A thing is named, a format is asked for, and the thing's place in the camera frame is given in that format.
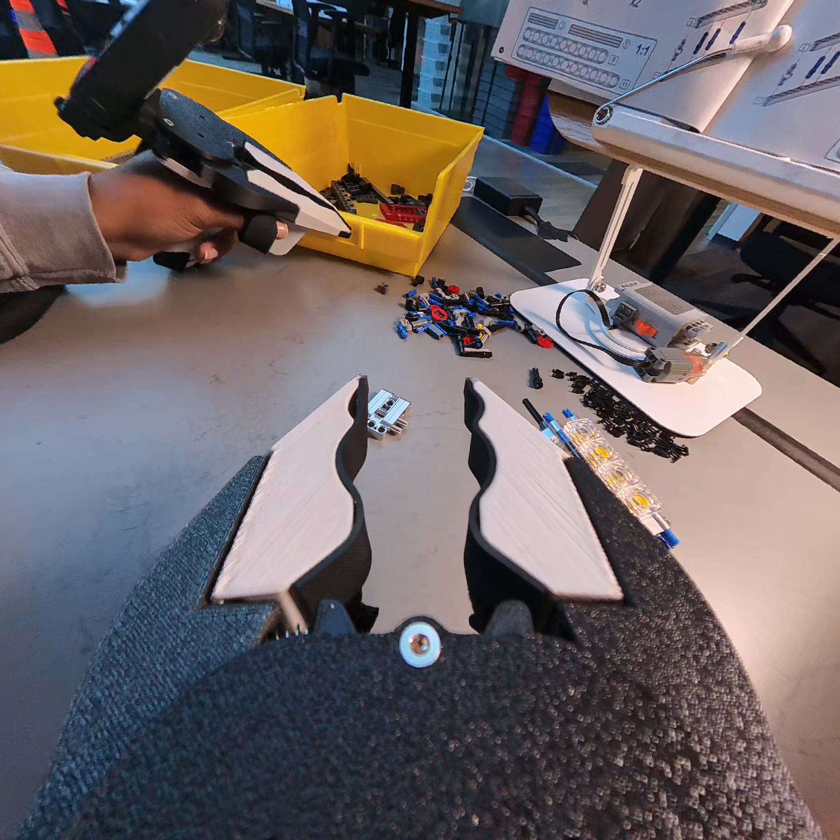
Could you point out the yellow bin with black parts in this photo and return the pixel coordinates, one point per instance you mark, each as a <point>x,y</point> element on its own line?
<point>446,171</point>

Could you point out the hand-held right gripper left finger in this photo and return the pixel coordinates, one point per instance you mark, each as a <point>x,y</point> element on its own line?
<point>295,525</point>

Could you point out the clear yellow gear assembly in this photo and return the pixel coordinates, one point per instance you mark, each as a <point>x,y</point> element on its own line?
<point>610,466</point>

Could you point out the blue storage crates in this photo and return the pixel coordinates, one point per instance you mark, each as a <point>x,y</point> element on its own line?
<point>541,125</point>

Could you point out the black flat mat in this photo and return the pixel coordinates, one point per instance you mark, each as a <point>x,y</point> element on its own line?
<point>525,250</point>

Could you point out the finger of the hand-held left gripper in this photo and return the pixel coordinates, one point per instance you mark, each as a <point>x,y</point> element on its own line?
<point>315,217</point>
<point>282,168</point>

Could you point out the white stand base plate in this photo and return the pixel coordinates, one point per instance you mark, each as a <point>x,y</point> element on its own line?
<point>709,394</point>

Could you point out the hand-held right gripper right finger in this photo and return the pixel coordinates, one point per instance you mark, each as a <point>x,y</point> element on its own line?
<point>538,525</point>

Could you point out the yellow bin with grey parts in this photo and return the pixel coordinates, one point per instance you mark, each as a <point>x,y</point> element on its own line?
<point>26,112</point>

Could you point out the printed instruction sheet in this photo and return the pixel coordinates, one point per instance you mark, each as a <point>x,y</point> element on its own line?
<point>604,40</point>
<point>801,92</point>

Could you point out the red building part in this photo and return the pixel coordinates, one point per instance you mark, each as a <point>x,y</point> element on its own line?
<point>407,210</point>

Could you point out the orange striped object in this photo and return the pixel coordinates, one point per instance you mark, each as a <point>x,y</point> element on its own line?
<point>26,24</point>

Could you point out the grey toy motor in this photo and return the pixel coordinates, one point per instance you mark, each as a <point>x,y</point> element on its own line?
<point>683,361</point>

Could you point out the grey battery box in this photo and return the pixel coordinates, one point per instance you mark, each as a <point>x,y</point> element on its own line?
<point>656,313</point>

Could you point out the black office chair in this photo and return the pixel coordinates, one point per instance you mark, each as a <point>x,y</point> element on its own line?
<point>788,289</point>

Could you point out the pile of small coloured pieces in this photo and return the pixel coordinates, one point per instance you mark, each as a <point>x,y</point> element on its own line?
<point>460,315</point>

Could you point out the black power adapter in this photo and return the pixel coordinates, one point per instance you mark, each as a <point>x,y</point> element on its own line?
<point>505,194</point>

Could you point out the pile of black pins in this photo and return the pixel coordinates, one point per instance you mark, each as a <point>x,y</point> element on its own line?
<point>617,420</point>

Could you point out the small grey beam assembly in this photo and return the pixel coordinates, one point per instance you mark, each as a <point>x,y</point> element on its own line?
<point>389,412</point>

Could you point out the person's left hand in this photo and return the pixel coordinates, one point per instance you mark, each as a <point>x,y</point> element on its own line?
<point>145,204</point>

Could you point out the black dimpled pad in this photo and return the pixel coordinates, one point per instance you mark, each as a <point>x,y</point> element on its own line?
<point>20,315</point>

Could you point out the grey desk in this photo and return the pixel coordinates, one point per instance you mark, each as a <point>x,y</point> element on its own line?
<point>158,394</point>

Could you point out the pile of black building parts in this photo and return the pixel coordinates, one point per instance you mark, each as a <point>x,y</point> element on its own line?
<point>355,190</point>

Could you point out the red storage crates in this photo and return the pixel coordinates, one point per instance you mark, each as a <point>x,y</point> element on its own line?
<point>523,92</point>

